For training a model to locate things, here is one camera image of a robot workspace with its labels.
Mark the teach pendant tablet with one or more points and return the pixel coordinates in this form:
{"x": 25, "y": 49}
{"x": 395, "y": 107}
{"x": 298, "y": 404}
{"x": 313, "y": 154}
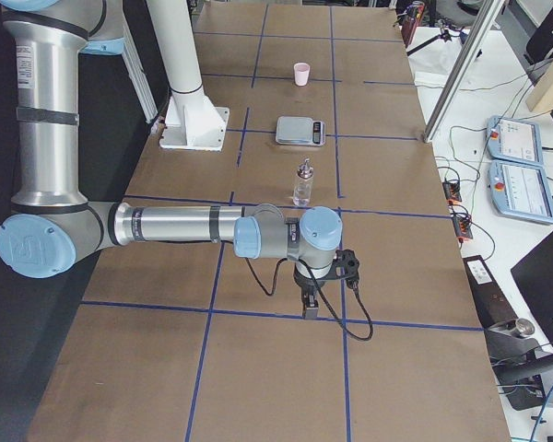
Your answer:
{"x": 520, "y": 191}
{"x": 514, "y": 140}

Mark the orange black connector strip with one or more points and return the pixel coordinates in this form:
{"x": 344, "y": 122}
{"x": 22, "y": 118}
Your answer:
{"x": 462, "y": 220}

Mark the small metal cup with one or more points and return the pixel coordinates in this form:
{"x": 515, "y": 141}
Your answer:
{"x": 521, "y": 328}

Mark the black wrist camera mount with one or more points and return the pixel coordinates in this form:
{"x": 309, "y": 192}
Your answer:
{"x": 345, "y": 267}

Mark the black monitor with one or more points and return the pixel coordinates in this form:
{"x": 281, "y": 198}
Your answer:
{"x": 533, "y": 275}

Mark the pink paper cup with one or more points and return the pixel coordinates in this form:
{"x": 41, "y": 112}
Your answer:
{"x": 301, "y": 74}

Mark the brown paper table cover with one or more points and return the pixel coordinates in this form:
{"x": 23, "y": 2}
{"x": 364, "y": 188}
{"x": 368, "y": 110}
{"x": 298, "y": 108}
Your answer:
{"x": 187, "y": 342}

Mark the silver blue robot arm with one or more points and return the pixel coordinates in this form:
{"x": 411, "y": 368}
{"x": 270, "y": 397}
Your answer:
{"x": 53, "y": 225}

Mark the silver digital kitchen scale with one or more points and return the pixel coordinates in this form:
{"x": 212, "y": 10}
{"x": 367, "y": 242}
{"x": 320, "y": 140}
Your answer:
{"x": 295, "y": 130}

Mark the lower teach pendant tablet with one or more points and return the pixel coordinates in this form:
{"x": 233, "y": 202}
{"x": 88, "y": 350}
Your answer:
{"x": 520, "y": 191}

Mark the black box with label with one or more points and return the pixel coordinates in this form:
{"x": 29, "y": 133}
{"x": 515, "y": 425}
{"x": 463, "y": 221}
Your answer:
{"x": 492, "y": 305}

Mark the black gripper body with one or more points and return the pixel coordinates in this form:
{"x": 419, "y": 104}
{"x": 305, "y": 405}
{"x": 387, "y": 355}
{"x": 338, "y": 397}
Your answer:
{"x": 305, "y": 285}

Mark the upper teach pendant tablet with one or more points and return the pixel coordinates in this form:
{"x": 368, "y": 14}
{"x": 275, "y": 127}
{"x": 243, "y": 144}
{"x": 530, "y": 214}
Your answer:
{"x": 514, "y": 140}

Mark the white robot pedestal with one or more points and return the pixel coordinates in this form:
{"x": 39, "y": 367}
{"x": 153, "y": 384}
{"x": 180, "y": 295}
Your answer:
{"x": 192, "y": 122}

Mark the aluminium frame post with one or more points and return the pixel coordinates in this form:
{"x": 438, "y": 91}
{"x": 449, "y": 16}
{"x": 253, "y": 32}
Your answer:
{"x": 476, "y": 36}

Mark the clear glass sauce bottle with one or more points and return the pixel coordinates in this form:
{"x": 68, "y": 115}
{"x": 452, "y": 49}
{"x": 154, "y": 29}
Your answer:
{"x": 303, "y": 183}

